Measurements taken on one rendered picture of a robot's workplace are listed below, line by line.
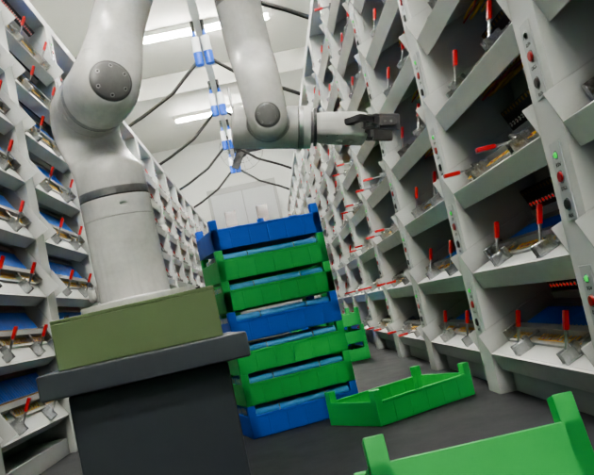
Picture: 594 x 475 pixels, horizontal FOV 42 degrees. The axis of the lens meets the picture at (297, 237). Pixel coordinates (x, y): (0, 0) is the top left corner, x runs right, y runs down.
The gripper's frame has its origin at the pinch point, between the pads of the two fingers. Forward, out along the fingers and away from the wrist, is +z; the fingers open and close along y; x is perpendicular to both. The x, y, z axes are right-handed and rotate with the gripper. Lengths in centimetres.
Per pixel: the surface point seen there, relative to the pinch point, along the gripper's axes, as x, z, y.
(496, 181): -10.9, 20.6, 0.4
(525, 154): -9.6, 19.8, 21.0
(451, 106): 8.9, 15.9, -16.4
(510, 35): 9.0, 15.9, 27.1
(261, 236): -17, -27, -50
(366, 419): -61, -3, -28
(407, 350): -53, 32, -170
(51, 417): -67, -89, -81
